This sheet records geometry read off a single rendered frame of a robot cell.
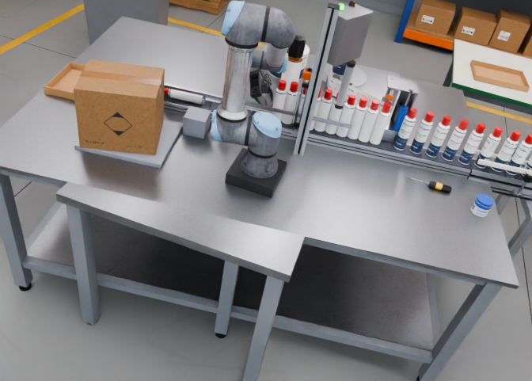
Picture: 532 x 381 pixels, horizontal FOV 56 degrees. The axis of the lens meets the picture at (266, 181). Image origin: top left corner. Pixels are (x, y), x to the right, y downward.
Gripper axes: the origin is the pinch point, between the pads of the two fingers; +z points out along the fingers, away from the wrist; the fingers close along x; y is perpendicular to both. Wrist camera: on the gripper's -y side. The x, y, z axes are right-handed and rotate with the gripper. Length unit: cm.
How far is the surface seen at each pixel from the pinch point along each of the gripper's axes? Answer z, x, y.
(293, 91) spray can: -5.7, -13.8, -0.8
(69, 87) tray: -38, 87, -3
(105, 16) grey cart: -32, 156, 166
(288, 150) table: 15.4, -5.9, -14.0
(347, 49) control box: -23, -43, -14
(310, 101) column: -6.1, -23.5, -15.4
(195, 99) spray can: -15.0, 30.3, -2.1
